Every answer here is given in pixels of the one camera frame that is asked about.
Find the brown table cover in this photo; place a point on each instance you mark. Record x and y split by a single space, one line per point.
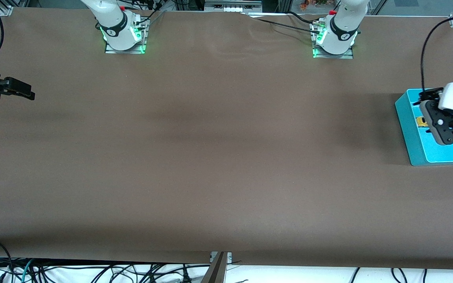
226 157

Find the teal plastic bin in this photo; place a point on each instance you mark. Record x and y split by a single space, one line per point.
419 151

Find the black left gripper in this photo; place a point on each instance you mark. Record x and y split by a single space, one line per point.
429 95

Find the yellow beetle toy car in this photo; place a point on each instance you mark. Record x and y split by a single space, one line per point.
421 122

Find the aluminium profile post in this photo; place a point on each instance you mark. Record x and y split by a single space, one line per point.
216 271

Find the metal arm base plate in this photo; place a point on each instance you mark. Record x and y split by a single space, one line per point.
110 50
321 56

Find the grey power strip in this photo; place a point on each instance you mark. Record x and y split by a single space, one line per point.
232 7

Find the orange flower decoration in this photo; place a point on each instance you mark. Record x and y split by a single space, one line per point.
305 4

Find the silver frame bracket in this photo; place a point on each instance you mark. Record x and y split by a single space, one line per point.
229 257

